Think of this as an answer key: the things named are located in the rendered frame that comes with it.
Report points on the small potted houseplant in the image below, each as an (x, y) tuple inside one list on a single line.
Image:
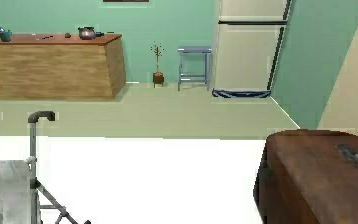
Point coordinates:
[(158, 77)]

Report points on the blue grey stool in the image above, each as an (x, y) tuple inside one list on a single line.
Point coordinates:
[(194, 50)]

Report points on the white fridge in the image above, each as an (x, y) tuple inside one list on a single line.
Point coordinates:
[(247, 56)]

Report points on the silver kettle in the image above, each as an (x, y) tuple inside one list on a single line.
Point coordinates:
[(86, 33)]

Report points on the dark framed picture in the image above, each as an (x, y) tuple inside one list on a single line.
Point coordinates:
[(125, 0)]

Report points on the wooden kitchen counter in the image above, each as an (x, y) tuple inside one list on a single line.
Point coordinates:
[(53, 70)]

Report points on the small dark round object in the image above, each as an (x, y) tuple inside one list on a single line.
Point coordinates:
[(67, 35)]

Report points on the dark thin utensil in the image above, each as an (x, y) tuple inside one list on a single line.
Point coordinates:
[(47, 37)]

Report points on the dark brown wooden table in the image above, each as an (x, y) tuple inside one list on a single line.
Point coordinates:
[(317, 180)]

